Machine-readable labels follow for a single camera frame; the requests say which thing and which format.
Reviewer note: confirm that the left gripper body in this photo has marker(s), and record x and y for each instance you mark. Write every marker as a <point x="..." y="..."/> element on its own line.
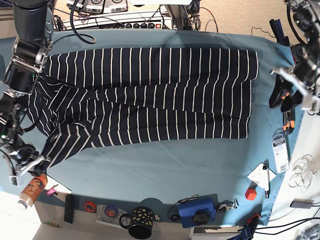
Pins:
<point x="305" y="77"/>

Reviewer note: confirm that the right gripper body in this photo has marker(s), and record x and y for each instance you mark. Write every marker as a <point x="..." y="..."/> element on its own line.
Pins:
<point x="21" y="157"/>

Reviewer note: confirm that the navy white striped t-shirt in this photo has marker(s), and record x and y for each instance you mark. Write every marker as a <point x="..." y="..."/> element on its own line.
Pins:
<point x="133" y="95"/>

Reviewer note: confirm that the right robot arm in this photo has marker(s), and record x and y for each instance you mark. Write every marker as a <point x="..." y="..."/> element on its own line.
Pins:
<point x="33" y="21"/>

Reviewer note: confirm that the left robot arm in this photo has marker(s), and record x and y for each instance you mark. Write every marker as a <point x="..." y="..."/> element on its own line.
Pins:
<point x="304" y="20"/>

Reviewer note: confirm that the orange black utility knife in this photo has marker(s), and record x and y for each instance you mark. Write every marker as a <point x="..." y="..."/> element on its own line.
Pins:
<point x="288" y="114"/>

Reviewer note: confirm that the white paper sheet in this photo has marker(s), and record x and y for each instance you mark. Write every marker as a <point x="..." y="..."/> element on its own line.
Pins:
<point x="60" y="189"/>

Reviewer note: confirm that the pink small figurine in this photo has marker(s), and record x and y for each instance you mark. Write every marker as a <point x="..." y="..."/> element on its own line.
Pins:
<point x="52" y="190"/>

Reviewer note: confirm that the black remote control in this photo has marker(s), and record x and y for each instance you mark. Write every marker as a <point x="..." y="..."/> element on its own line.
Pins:
<point x="69" y="207"/>

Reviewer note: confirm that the black white marker pen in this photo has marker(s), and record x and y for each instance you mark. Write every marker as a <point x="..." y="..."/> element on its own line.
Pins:
<point x="266" y="181"/>

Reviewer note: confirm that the white paper card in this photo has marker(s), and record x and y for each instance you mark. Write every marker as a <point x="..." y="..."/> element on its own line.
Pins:
<point x="258" y="177"/>

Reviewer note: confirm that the red tape roll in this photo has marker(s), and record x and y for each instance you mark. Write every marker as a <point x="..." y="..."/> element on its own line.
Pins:
<point x="90" y="207"/>

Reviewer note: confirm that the teal tablecloth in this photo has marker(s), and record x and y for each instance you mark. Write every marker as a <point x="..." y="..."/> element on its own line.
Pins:
<point x="159" y="173"/>

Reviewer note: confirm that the red cube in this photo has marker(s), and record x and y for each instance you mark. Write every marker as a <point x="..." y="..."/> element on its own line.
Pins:
<point x="250" y="194"/>

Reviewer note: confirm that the grey adapter box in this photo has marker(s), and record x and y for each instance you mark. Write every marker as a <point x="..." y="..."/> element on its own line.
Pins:
<point x="302" y="203"/>

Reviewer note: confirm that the purple tape roll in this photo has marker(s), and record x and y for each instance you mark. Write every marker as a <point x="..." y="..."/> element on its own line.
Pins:
<point x="111" y="211"/>

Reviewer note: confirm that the metal keyring carabiner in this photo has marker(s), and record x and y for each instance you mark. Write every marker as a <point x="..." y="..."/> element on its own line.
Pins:
<point x="225" y="207"/>

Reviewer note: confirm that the black mug yellow pattern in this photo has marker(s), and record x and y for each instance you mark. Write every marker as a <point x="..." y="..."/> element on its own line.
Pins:
<point x="139" y="223"/>

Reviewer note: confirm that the white power strip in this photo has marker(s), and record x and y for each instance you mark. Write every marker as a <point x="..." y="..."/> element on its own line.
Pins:
<point x="133" y="25"/>

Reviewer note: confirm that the blue black clamp handle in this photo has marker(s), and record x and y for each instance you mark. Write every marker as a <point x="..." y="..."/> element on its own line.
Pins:
<point x="278" y="32"/>

